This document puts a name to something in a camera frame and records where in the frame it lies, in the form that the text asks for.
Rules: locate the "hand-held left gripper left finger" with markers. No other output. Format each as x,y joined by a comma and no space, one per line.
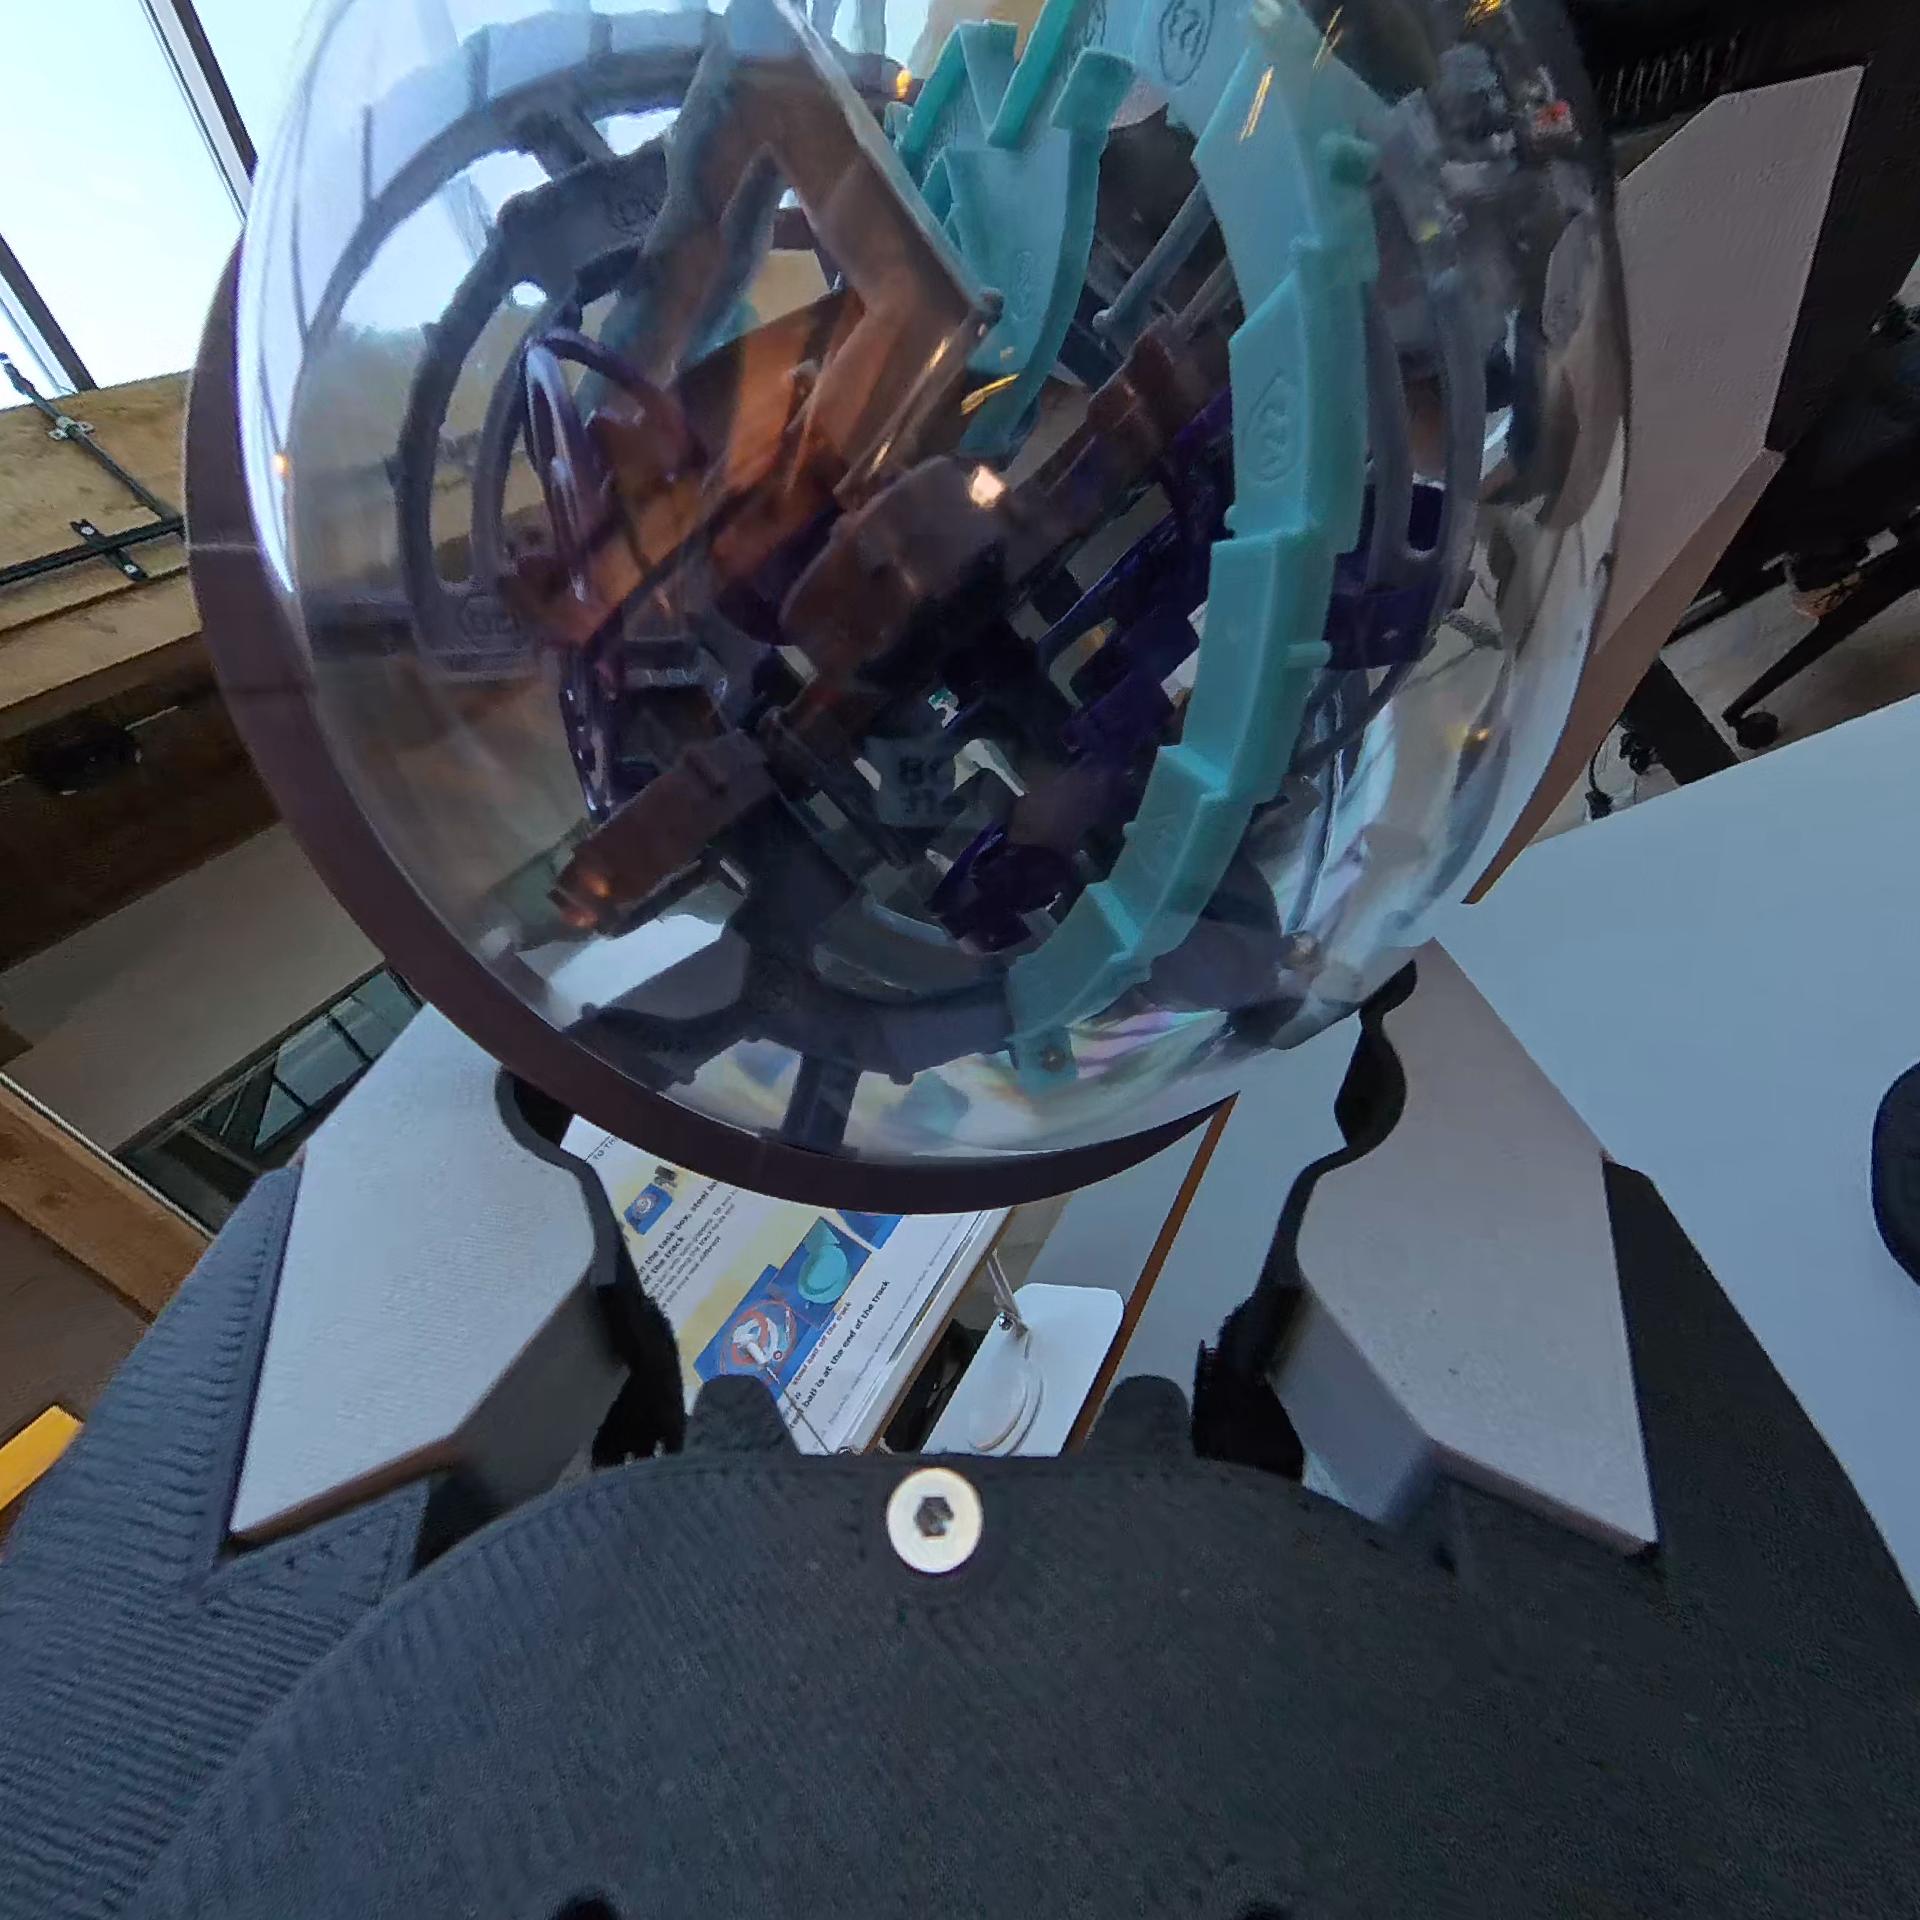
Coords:
403,1273

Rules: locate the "black mesh wrist rest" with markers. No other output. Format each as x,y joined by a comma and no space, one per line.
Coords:
1903,1170

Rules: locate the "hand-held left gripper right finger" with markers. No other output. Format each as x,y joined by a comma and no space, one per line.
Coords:
1484,1290

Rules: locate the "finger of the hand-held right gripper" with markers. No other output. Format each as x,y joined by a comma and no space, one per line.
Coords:
1696,299

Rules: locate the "printed instruction sheet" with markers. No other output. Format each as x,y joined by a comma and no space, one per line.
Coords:
780,1306

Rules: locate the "clear maze ball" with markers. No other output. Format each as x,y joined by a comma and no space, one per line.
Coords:
899,527

